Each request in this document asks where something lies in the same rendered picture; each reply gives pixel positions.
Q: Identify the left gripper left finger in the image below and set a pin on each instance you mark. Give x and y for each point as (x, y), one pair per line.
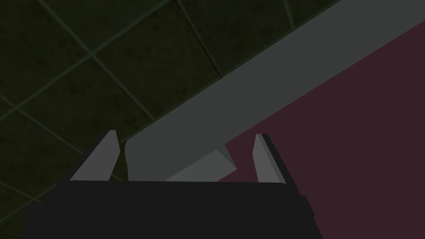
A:
(99, 162)

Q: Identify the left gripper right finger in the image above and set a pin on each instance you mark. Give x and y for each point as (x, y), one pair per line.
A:
(267, 166)

